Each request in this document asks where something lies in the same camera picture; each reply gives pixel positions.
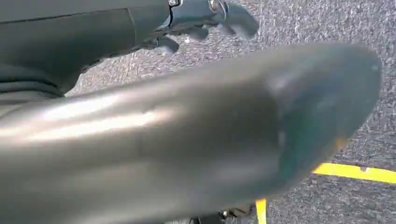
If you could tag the yellow floor tape square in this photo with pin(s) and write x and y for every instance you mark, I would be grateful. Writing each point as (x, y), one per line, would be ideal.
(355, 172)

